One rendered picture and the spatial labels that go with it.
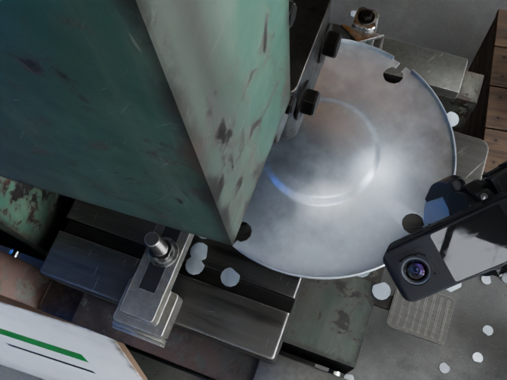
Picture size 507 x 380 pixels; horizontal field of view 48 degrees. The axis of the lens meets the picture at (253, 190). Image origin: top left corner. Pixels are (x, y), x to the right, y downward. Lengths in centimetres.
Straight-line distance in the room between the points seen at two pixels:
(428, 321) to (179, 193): 102
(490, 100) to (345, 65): 57
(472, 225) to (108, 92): 31
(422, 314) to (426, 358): 18
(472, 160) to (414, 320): 63
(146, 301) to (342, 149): 27
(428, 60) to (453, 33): 86
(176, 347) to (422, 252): 40
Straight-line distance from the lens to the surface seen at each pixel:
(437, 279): 45
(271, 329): 65
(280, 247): 59
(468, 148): 66
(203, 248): 68
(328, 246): 59
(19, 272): 81
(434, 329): 123
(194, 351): 75
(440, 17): 175
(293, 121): 48
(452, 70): 87
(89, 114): 20
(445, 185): 50
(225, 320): 66
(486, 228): 44
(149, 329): 64
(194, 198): 25
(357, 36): 70
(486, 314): 144
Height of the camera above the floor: 135
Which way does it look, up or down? 69 degrees down
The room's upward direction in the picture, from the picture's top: 11 degrees counter-clockwise
